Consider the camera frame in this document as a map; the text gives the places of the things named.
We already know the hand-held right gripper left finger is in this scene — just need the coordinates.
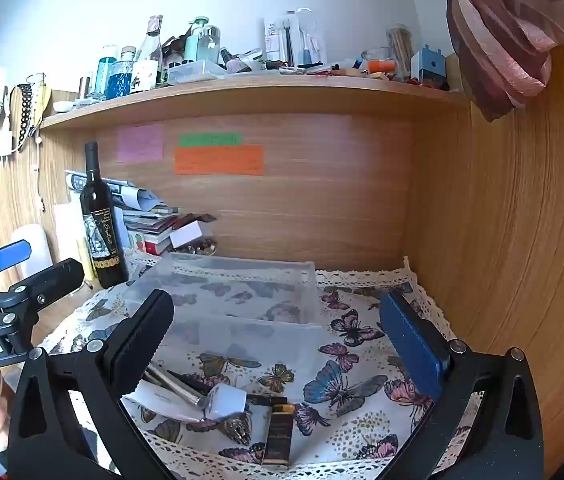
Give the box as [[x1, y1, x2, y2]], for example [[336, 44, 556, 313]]
[[7, 289, 183, 480]]

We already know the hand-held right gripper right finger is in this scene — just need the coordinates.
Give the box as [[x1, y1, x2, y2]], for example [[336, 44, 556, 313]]
[[380, 290, 547, 480]]

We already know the silver metal tube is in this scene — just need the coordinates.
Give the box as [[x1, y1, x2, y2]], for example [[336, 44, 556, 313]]
[[144, 362, 207, 408]]

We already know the white electric shaver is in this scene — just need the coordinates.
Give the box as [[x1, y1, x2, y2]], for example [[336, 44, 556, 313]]
[[122, 377, 213, 423]]

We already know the clear plastic container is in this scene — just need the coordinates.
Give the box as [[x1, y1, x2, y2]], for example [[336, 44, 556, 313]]
[[123, 251, 325, 361]]

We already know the gold ornament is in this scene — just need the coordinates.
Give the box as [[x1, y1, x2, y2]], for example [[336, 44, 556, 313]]
[[227, 412, 253, 447]]

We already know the black and gold case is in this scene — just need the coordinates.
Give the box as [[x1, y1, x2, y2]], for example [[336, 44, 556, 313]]
[[262, 402, 295, 466]]

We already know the white rounded device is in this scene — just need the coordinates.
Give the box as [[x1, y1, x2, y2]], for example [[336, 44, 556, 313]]
[[9, 224, 55, 286]]

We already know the white paper sheet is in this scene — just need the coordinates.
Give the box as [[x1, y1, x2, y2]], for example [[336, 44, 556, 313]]
[[53, 202, 85, 266]]

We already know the dark wine bottle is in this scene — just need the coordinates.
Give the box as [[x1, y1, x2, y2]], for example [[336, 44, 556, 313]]
[[79, 141, 130, 290]]

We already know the butterfly print tablecloth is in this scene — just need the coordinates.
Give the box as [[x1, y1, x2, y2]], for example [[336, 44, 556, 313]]
[[37, 255, 487, 480]]

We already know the stack of books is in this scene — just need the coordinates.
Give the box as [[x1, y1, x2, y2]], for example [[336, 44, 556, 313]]
[[122, 204, 180, 256]]

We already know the rolled newspaper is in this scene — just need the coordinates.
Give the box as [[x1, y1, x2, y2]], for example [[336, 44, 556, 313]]
[[64, 170, 157, 211]]

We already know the white card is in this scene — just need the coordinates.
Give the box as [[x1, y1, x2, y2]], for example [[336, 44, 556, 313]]
[[169, 221, 201, 248]]

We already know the yellow hanging pouch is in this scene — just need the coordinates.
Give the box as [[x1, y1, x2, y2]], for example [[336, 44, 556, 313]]
[[32, 82, 53, 131]]

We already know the pink paper note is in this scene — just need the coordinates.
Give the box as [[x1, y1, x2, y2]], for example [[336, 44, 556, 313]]
[[116, 122, 164, 163]]

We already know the orange paper note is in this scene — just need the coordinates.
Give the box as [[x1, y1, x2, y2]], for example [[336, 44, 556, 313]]
[[174, 145, 265, 176]]

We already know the green paper note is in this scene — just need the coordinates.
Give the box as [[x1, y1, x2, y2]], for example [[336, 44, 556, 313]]
[[178, 132, 243, 147]]

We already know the blue liquid bottle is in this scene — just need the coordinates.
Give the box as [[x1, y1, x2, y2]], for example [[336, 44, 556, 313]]
[[104, 46, 138, 101]]

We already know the teal bottle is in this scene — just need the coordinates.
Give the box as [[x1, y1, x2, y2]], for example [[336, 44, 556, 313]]
[[94, 45, 119, 96]]

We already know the glass bottle with white label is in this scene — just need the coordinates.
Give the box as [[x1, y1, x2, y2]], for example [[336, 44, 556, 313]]
[[132, 15, 165, 93]]

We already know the clear plastic box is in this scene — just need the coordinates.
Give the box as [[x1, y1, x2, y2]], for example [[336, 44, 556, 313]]
[[167, 60, 230, 85]]

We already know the mint green pump bottle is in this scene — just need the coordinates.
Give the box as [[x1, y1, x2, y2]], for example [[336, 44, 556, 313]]
[[183, 17, 207, 63]]

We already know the blue pencil sharpener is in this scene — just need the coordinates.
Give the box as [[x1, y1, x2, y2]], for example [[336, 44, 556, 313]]
[[410, 46, 448, 92]]

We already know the wooden shelf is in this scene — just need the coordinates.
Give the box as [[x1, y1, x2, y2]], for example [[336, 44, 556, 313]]
[[39, 72, 472, 131]]

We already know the clear glass bottle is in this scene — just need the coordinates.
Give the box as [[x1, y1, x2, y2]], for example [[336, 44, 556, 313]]
[[197, 25, 223, 68]]

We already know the clear glass cup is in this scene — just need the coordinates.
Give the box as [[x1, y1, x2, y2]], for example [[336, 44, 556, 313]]
[[362, 47, 395, 78]]

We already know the glass jar with sticks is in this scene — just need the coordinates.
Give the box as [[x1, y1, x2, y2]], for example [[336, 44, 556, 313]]
[[386, 25, 415, 81]]

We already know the pink curtain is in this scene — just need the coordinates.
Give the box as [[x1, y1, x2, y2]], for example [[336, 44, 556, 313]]
[[394, 0, 564, 122]]

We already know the toothbrush package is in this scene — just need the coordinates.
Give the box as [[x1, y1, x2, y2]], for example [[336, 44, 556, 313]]
[[263, 10, 327, 68]]

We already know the white hanging cable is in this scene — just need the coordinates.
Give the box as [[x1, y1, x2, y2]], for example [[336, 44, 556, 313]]
[[31, 132, 45, 211]]

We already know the black and white braided strap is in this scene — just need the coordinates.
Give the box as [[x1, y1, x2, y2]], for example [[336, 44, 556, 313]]
[[9, 82, 34, 153]]

